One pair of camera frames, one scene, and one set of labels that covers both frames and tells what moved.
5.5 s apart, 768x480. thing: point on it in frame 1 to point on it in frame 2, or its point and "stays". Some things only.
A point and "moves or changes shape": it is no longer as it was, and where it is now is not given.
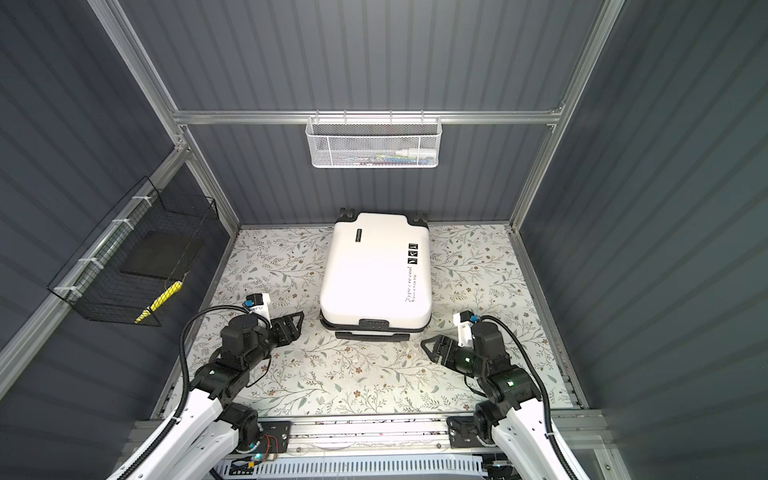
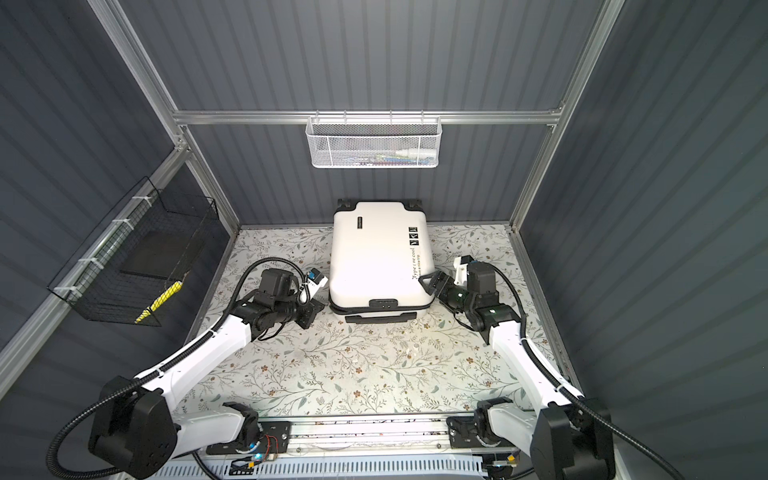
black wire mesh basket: (123, 266) stays
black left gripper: (292, 331) to (311, 309)
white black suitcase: (376, 279) moves or changes shape
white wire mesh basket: (374, 142) stays
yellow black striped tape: (160, 300) stays
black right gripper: (443, 342) to (442, 291)
